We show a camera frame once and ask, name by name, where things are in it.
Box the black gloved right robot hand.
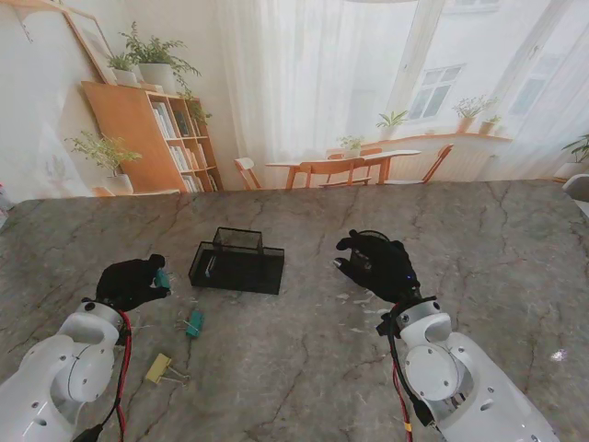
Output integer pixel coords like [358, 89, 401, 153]
[331, 228, 422, 305]

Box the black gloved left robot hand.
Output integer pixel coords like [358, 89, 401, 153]
[95, 253, 170, 313]

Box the black mesh desk organizer tray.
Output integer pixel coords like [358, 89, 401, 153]
[189, 226, 285, 296]

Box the large teal binder clip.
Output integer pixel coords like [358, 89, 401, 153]
[183, 308, 206, 340]

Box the yellow binder clip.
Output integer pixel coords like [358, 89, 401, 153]
[144, 353, 191, 386]

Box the printed room scene backdrop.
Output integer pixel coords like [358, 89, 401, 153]
[0, 0, 589, 202]

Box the red black left arm cable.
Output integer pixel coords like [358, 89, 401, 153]
[71, 308, 135, 442]

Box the red black arm cable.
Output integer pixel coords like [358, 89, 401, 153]
[71, 308, 135, 442]
[375, 303, 436, 442]

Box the red black right arm cable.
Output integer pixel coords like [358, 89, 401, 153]
[375, 303, 436, 442]

